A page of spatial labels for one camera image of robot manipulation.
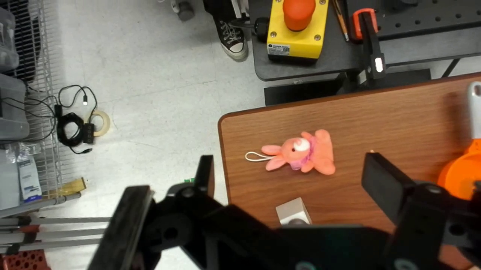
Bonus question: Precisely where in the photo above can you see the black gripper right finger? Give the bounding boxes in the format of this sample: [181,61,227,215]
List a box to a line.
[359,151,481,270]

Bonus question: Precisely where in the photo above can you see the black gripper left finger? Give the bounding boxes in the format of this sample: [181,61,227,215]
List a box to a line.
[87,184,157,270]

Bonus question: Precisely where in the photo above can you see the white bottle silver cap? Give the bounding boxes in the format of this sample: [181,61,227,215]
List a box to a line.
[275,196,313,229]

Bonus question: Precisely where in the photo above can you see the grey tripod legs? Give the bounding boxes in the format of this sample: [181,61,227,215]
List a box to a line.
[0,214,117,251]

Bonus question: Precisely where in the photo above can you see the pink plush bunny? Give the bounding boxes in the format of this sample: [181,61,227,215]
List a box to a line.
[244,127,337,176]

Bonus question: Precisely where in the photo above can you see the clear tape roll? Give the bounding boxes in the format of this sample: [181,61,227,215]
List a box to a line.
[89,107,113,137]

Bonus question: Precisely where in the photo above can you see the red crate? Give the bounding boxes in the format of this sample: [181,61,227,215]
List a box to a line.
[0,247,51,270]

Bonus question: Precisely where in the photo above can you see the clear plastic bag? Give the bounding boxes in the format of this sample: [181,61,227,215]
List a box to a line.
[0,140,44,211]

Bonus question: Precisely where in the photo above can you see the yellow emergency stop box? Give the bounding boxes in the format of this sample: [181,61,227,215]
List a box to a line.
[266,0,331,59]

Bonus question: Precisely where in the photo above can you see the black perforated workbench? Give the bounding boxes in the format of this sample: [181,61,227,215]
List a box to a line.
[250,0,481,106]

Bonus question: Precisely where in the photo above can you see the black canvas sneaker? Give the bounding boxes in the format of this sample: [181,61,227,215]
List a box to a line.
[214,13,251,62]

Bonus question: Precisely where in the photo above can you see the orange plastic pan white handle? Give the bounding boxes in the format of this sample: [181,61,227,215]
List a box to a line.
[436,80,481,200]

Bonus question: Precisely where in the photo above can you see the black floor cable bundle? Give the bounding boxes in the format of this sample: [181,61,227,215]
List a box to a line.
[53,82,99,155]

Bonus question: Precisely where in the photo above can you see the black clamp orange handle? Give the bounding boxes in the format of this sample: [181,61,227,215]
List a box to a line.
[350,5,388,76]

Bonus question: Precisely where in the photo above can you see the metal wire shelf rack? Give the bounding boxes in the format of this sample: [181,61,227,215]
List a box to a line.
[0,0,57,151]

